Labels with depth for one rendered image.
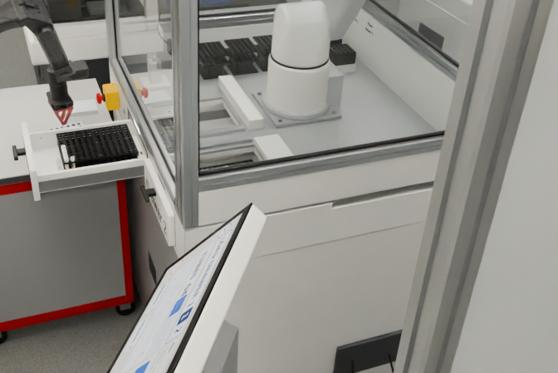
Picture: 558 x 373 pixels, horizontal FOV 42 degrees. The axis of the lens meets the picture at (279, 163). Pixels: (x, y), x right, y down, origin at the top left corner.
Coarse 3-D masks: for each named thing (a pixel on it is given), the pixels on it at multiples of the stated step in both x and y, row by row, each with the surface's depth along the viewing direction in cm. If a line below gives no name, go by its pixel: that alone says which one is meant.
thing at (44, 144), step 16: (64, 128) 229; (80, 128) 230; (32, 144) 227; (48, 144) 229; (48, 160) 224; (128, 160) 216; (48, 176) 208; (64, 176) 210; (80, 176) 212; (96, 176) 214; (112, 176) 216; (128, 176) 218
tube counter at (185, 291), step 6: (192, 282) 140; (186, 288) 141; (180, 294) 141; (186, 294) 138; (180, 300) 138; (174, 306) 138; (180, 306) 135; (174, 312) 135; (168, 318) 135; (174, 318) 132; (168, 324) 132; (162, 330) 133; (168, 330) 130; (162, 336) 130; (156, 342) 130; (162, 342) 127; (156, 348) 127; (150, 354) 127
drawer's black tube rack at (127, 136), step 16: (96, 128) 229; (112, 128) 230; (128, 128) 230; (80, 144) 227; (96, 144) 222; (112, 144) 222; (128, 144) 223; (80, 160) 213; (96, 160) 220; (112, 160) 220
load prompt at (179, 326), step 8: (224, 240) 145; (216, 248) 145; (216, 256) 141; (208, 264) 141; (208, 272) 137; (200, 280) 137; (200, 288) 133; (192, 296) 134; (192, 304) 130; (184, 312) 130; (192, 312) 126; (184, 320) 127; (176, 328) 127; (184, 328) 123; (176, 336) 123
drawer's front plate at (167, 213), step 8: (144, 160) 210; (144, 168) 212; (152, 168) 207; (144, 176) 214; (152, 176) 204; (152, 184) 204; (160, 184) 201; (160, 192) 198; (160, 200) 196; (168, 200) 195; (160, 208) 198; (168, 208) 192; (168, 216) 190; (160, 224) 202; (168, 224) 191; (168, 232) 193; (168, 240) 195
